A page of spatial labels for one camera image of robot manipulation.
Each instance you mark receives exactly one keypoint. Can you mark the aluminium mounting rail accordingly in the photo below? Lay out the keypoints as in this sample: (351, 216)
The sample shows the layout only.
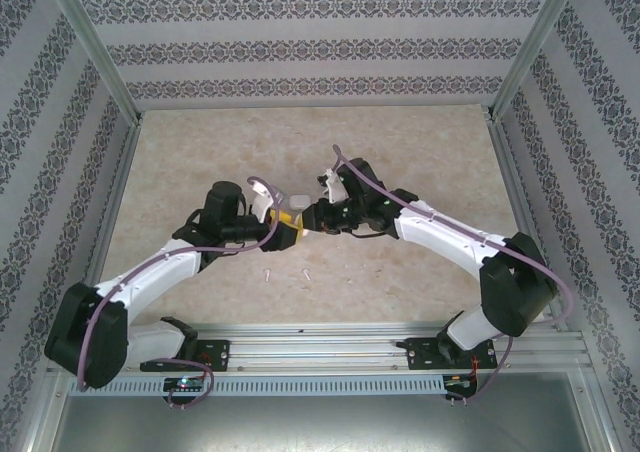
(320, 347)

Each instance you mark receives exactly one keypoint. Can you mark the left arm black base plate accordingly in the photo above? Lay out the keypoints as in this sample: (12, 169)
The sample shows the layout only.
(217, 354)

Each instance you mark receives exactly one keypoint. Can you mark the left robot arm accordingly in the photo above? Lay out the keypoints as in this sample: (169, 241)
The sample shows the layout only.
(150, 272)

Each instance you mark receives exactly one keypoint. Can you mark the large white charging case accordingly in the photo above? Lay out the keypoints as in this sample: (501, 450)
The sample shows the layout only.
(299, 202)

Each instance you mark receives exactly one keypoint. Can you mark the grey metal sheet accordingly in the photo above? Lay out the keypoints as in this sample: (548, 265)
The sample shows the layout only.
(320, 427)

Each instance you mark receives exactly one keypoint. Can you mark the aluminium side rail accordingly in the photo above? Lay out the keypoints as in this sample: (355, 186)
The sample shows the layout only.
(517, 182)
(116, 182)

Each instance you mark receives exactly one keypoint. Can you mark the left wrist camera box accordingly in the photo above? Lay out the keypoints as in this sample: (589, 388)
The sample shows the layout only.
(262, 204)

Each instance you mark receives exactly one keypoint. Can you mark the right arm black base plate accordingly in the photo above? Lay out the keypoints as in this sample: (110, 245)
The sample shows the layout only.
(420, 354)

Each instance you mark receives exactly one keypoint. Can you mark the aluminium frame post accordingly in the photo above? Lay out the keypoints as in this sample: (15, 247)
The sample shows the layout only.
(90, 42)
(537, 42)

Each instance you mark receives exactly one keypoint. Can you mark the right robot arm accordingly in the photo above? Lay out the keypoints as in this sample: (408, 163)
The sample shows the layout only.
(440, 232)

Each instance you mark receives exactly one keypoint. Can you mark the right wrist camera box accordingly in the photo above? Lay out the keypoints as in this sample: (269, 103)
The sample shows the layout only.
(331, 182)

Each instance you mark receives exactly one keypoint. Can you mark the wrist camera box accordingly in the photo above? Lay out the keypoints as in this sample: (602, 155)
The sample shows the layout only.
(262, 204)
(331, 182)

